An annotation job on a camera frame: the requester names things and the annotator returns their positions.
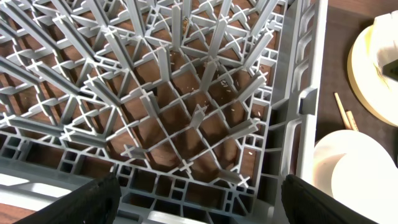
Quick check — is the yellow round plate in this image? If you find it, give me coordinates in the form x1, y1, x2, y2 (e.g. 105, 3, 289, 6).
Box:
347, 26, 397, 126

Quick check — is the white napkin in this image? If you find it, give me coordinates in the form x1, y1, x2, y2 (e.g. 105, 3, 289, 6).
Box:
369, 11, 397, 91

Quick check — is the wooden chopstick left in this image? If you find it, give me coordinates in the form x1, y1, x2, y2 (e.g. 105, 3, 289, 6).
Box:
333, 92, 351, 129

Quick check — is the wooden chopstick right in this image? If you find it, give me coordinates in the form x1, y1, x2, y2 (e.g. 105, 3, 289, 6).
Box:
346, 111, 359, 131

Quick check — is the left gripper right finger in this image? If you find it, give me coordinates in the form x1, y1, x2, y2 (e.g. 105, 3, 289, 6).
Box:
281, 174, 376, 224

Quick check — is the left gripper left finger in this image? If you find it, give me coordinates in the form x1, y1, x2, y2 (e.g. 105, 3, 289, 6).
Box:
15, 173, 121, 224

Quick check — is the brown plastic serving tray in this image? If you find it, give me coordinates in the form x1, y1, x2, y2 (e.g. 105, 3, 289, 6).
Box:
315, 1, 397, 162

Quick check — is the wooden chopstick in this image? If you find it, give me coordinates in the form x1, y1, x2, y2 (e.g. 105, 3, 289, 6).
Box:
346, 111, 359, 131
333, 92, 351, 129

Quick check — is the white bowl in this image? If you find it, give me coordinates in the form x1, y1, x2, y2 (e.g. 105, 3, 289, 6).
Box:
312, 130, 397, 223

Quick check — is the grey plastic dishwasher rack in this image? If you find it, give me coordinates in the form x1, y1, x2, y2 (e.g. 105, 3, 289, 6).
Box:
1, 0, 328, 223

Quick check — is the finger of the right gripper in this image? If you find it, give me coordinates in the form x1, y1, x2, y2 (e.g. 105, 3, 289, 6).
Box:
382, 59, 398, 81

